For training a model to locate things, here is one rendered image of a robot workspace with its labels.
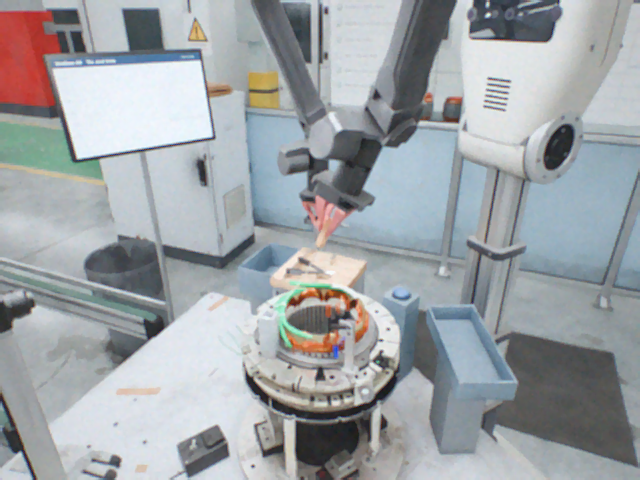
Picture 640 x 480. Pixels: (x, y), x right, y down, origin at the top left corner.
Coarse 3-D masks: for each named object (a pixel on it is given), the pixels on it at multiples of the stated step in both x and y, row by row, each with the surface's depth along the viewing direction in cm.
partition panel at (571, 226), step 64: (128, 0) 336; (192, 0) 316; (320, 0) 283; (256, 64) 317; (320, 64) 299; (448, 64) 269; (256, 128) 338; (256, 192) 362; (384, 192) 318; (448, 192) 300; (576, 192) 270; (576, 256) 285
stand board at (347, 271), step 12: (300, 252) 129; (324, 252) 129; (288, 264) 122; (324, 264) 122; (336, 264) 122; (348, 264) 122; (360, 264) 122; (276, 276) 117; (300, 276) 117; (312, 276) 117; (324, 276) 117; (336, 276) 117; (348, 276) 117; (288, 288) 115
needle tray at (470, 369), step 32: (448, 320) 106; (480, 320) 100; (448, 352) 90; (480, 352) 96; (448, 384) 94; (480, 384) 83; (512, 384) 83; (448, 416) 97; (480, 416) 97; (448, 448) 101
